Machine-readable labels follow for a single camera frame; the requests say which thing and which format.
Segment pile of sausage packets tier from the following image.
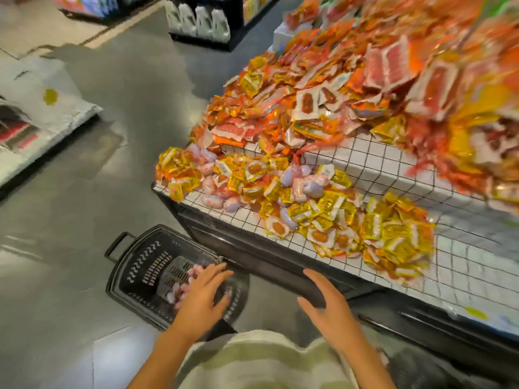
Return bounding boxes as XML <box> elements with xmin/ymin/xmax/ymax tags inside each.
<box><xmin>485</xmin><ymin>0</ymin><xmax>519</xmax><ymax>19</ymax></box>

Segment person's right forearm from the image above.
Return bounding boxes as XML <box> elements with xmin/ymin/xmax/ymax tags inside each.
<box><xmin>341</xmin><ymin>340</ymin><xmax>398</xmax><ymax>389</ymax></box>

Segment person's right hand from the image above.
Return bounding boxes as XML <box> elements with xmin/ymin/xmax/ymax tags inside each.
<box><xmin>297</xmin><ymin>270</ymin><xmax>366</xmax><ymax>353</ymax></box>

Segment tiled white display table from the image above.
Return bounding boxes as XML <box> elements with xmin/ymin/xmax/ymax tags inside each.
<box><xmin>152</xmin><ymin>12</ymin><xmax>519</xmax><ymax>378</ymax></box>

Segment stack of black baskets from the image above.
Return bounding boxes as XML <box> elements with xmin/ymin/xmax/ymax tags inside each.
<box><xmin>104</xmin><ymin>224</ymin><xmax>251</xmax><ymax>331</ymax></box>

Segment pink sausages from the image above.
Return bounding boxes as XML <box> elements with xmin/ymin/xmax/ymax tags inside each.
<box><xmin>188</xmin><ymin>143</ymin><xmax>327</xmax><ymax>214</ymax></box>

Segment person's left hand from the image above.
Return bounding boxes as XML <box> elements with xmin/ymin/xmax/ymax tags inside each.
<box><xmin>170</xmin><ymin>261</ymin><xmax>235</xmax><ymax>341</ymax></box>

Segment store shelving with blue goods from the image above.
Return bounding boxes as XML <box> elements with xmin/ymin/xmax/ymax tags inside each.
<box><xmin>52</xmin><ymin>0</ymin><xmax>159</xmax><ymax>21</ymax></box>

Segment person's left forearm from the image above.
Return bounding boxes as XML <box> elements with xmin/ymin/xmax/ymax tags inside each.
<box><xmin>128</xmin><ymin>324</ymin><xmax>212</xmax><ymax>389</ymax></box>

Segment pile of small snack packets tier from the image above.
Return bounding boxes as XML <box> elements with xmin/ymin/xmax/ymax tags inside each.
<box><xmin>154</xmin><ymin>145</ymin><xmax>439</xmax><ymax>286</ymax></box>

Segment large pile of sausage packets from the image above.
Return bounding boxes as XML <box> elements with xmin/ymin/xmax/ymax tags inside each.
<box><xmin>190</xmin><ymin>0</ymin><xmax>519</xmax><ymax>201</ymax></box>

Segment black shelving with white bottles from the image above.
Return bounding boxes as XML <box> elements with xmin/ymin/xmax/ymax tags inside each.
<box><xmin>164</xmin><ymin>0</ymin><xmax>281</xmax><ymax>52</ymax></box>

